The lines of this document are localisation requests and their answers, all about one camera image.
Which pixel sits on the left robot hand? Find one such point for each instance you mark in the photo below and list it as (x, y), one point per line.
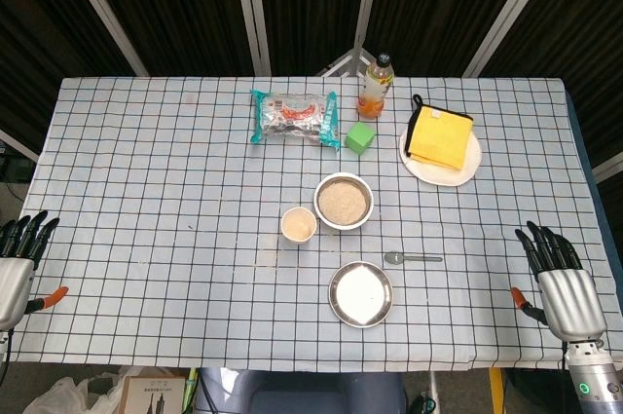
(14, 277)

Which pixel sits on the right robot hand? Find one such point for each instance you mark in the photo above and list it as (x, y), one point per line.
(569, 297)

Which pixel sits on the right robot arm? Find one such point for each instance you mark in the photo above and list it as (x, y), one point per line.
(594, 385)

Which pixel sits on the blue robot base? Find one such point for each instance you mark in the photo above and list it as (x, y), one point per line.
(302, 394)

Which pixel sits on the steel bowl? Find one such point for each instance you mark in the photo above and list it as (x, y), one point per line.
(369, 197)

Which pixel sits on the uncooked rice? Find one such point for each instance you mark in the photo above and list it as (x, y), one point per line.
(342, 202)

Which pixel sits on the white paper cup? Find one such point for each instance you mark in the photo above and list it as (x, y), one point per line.
(298, 228)

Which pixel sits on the yellow bar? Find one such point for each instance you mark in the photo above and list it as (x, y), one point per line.
(496, 392)

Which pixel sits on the white plastic bag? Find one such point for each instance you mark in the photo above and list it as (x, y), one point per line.
(63, 397)

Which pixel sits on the checkered tablecloth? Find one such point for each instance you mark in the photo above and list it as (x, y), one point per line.
(146, 190)

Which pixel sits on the white paper plate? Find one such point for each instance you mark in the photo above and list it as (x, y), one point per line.
(438, 177)

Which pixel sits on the brown cardboard box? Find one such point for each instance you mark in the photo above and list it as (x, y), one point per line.
(156, 397)

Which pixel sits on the folded yellow towel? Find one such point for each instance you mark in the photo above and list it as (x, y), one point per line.
(438, 136)

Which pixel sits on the steel plate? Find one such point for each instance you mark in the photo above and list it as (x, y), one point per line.
(360, 294)

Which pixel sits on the green cube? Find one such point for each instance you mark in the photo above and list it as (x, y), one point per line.
(360, 140)

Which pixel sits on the orange drink bottle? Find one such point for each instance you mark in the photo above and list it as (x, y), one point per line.
(376, 87)

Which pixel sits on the teal snack packet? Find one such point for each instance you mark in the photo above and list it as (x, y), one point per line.
(292, 114)

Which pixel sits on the white partition foot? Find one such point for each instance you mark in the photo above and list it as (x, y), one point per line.
(348, 63)

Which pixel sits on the double white partition post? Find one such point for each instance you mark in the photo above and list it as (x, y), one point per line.
(253, 10)

